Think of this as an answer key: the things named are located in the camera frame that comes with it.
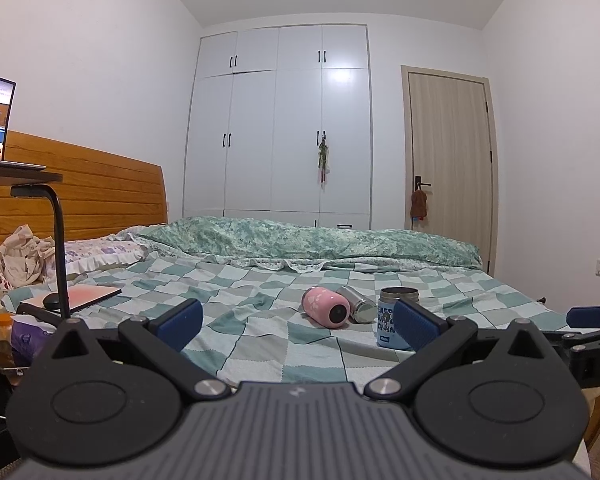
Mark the black bedside laptop table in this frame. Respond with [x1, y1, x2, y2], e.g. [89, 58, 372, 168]
[0, 162, 73, 322]

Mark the purple floral pillow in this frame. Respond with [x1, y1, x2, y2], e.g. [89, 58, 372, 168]
[40, 239, 146, 281]

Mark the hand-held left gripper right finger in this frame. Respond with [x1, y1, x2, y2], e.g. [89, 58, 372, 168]
[364, 299, 556, 403]

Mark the orange capped bottle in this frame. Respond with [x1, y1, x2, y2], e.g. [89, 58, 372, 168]
[0, 312, 16, 356]

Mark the beige wooden door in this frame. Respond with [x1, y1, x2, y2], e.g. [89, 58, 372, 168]
[401, 64, 498, 277]

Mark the brown plush hanging toy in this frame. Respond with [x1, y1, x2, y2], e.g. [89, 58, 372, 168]
[410, 187, 428, 222]

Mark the green checkered bed sheet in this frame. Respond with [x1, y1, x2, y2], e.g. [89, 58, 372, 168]
[5, 250, 581, 386]

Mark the green floral quilt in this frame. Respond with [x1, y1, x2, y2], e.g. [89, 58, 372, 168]
[137, 216, 482, 273]

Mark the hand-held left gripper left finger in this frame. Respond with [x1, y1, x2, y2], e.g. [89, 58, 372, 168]
[50, 298, 232, 402]

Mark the purple packet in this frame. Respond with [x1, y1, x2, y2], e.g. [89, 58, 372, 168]
[11, 316, 56, 366]

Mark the green hanging ornament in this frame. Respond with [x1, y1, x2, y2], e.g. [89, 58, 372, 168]
[317, 137, 331, 183]

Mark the pink cup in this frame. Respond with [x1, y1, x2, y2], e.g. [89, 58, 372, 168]
[301, 286, 351, 330]

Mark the stainless steel cup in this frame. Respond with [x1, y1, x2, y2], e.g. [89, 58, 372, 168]
[335, 285, 378, 324]

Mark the wooden headboard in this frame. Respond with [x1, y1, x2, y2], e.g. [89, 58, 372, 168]
[0, 130, 168, 256]

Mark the pink flat pad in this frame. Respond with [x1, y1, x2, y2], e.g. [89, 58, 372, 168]
[27, 284, 122, 313]

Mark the white wardrobe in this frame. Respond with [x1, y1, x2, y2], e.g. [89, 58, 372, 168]
[182, 23, 372, 231]

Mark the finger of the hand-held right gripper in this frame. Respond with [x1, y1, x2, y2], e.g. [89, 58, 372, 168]
[545, 303, 600, 358]

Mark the crumpled floral cloth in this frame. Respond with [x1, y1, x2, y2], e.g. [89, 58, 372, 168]
[0, 224, 56, 303]

